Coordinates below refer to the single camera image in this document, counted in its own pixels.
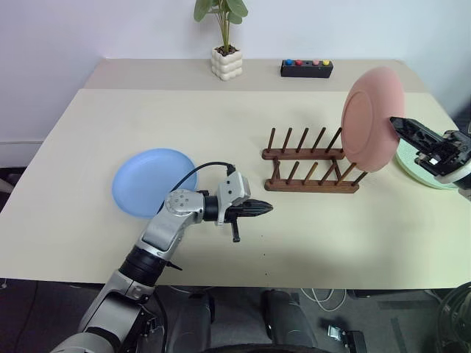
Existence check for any green leafy plant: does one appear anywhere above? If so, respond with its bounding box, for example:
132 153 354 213
193 0 249 55

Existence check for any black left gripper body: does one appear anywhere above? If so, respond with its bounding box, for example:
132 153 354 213
222 203 252 244

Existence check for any black floor device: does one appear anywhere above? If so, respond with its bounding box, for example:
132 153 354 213
320 321 366 353

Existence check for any white bubble plant pot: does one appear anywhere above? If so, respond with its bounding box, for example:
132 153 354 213
210 45 244 81

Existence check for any blue plate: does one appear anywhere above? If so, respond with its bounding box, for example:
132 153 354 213
111 147 200 221

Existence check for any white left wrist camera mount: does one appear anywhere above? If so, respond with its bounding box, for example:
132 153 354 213
214 171 253 227

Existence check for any pink plate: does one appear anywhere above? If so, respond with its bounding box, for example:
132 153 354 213
340 65 407 173

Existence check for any dark rounded robot leg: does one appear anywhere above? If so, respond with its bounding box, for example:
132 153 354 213
260 289 319 353

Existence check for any wooden dish rack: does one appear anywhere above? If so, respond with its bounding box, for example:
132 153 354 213
261 126 369 195

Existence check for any white floor cable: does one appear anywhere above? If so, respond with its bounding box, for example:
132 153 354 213
299 288 346 314

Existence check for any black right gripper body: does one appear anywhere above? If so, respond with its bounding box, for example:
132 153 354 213
414 129 471 178

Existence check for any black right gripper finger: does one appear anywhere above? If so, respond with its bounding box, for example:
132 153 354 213
394 126 426 153
389 116 443 145

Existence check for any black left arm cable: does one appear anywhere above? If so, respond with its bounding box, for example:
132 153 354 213
159 162 236 214

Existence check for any dark round wheel shape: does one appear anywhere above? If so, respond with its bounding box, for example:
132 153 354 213
438 280 471 353

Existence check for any green plate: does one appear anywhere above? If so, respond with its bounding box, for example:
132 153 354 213
392 140 461 190

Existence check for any black box with coloured buttons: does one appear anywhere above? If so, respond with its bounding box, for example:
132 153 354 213
280 59 334 79

